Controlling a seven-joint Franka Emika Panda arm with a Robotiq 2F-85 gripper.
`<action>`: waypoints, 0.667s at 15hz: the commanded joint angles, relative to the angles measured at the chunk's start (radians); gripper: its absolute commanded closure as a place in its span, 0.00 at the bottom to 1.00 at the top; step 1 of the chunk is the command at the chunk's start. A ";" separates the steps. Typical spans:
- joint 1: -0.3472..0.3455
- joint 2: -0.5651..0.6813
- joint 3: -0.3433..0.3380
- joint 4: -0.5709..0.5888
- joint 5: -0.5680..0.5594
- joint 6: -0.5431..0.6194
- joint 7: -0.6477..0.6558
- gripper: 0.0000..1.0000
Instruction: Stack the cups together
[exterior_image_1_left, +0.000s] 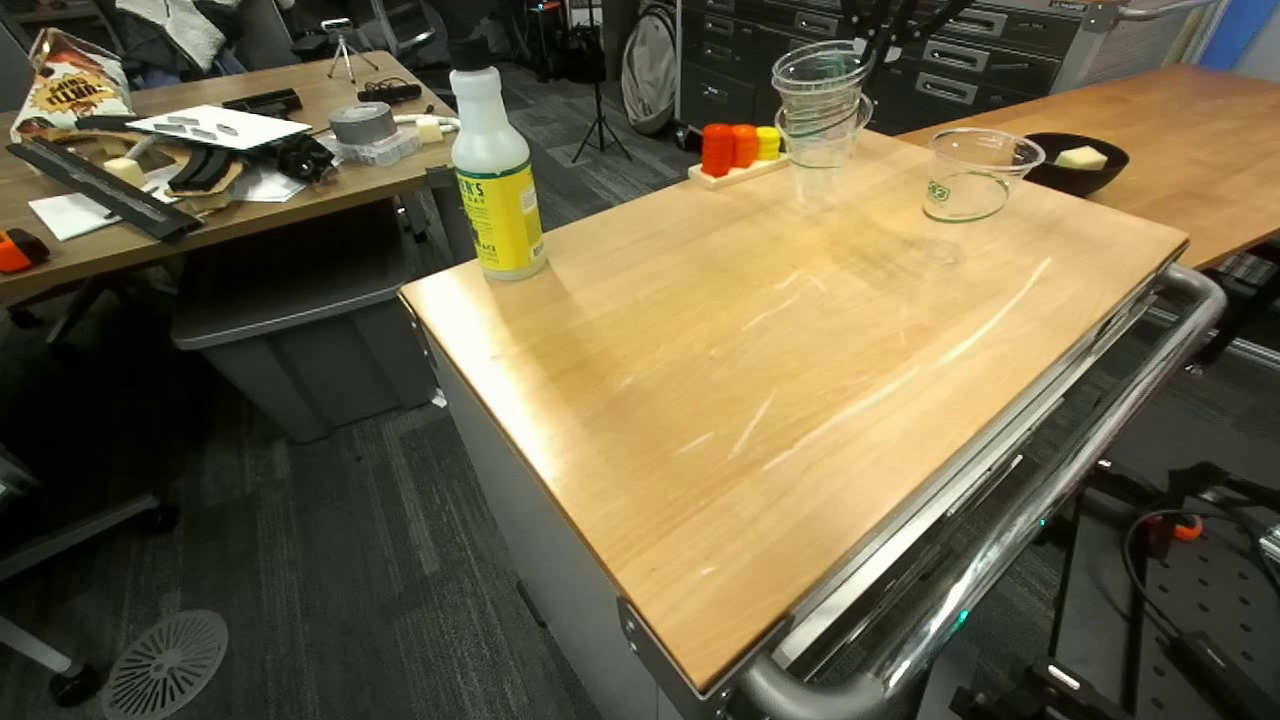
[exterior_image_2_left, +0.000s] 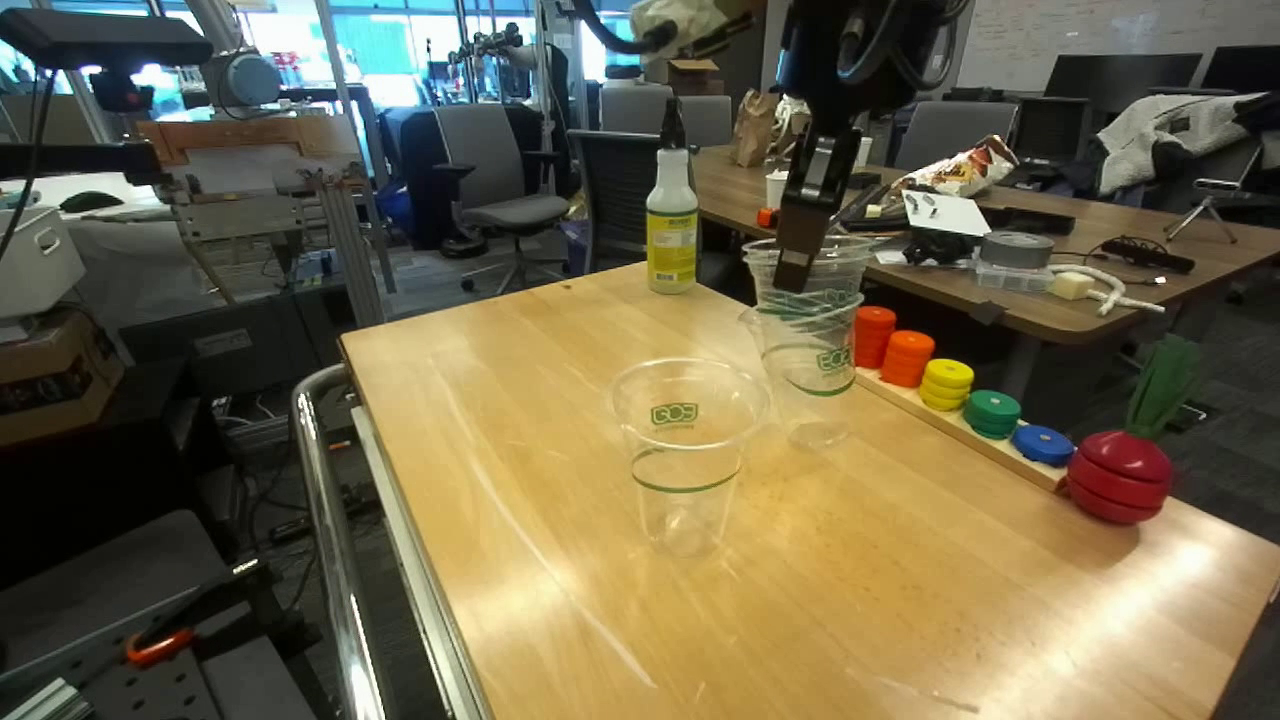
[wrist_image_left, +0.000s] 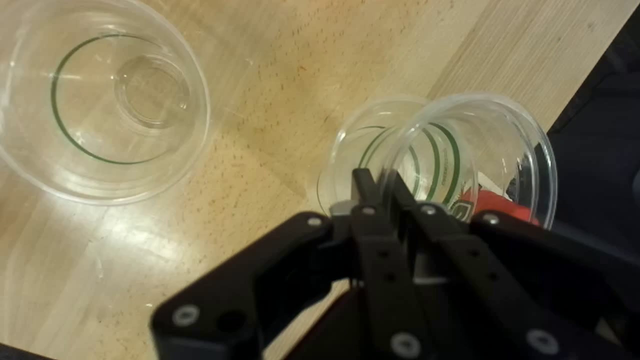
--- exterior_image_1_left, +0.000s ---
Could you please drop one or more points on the red wooden disc stack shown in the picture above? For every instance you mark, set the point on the red wooden disc stack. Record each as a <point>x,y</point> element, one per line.
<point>718,148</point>

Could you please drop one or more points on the orange wooden disc stack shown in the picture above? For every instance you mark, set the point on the orange wooden disc stack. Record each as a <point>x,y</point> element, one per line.
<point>746,144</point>

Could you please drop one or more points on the yellow wooden disc stack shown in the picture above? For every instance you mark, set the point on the yellow wooden disc stack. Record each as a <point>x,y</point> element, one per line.
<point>768,142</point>

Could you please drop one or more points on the spray bottle yellow label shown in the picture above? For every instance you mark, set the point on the spray bottle yellow label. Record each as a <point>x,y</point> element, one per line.
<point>494,173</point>

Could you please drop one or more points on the grey tool cart body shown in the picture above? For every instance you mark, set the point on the grey tool cart body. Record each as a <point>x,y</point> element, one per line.
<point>590,499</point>

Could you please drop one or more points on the grey tape roll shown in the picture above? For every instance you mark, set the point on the grey tape roll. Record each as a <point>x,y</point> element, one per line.
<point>362,120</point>

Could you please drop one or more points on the clear plastic cup green logo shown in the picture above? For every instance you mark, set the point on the clear plastic cup green logo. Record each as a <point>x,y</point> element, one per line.
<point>974,173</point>

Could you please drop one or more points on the black plate with food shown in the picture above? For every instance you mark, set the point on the black plate with food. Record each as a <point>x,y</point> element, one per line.
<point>1076,167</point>

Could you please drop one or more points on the brown office desk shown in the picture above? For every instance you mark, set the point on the brown office desk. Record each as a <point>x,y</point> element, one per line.
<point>216,202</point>

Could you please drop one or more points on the white paper sheet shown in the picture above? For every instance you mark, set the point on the white paper sheet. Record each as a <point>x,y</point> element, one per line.
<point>216,125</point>

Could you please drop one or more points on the snack chip bag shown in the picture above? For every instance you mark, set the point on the snack chip bag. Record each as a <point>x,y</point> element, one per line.
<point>68,79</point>

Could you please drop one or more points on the chrome cart handle rail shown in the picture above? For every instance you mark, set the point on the chrome cart handle rail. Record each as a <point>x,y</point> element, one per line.
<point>883,622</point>

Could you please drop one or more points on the orange clamp handle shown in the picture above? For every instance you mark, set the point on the orange clamp handle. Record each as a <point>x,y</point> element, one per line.
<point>1181,529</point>

